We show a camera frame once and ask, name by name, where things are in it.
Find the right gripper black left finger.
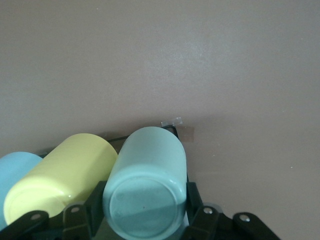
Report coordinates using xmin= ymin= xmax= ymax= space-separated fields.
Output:
xmin=0 ymin=180 xmax=108 ymax=240

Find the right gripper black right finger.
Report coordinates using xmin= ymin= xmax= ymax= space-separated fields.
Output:
xmin=178 ymin=181 xmax=278 ymax=240

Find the light blue cup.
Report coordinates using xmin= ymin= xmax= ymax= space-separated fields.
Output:
xmin=0 ymin=151 xmax=44 ymax=230

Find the mint green cup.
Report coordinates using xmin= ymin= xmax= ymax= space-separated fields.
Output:
xmin=102 ymin=126 xmax=188 ymax=240

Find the yellow cup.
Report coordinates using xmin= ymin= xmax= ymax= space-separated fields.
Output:
xmin=3 ymin=133 xmax=119 ymax=226

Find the clear tape piece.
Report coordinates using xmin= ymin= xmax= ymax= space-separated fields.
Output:
xmin=161 ymin=116 xmax=183 ymax=128

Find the black wire cup rack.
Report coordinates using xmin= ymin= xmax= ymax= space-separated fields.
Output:
xmin=37 ymin=124 xmax=191 ymax=186

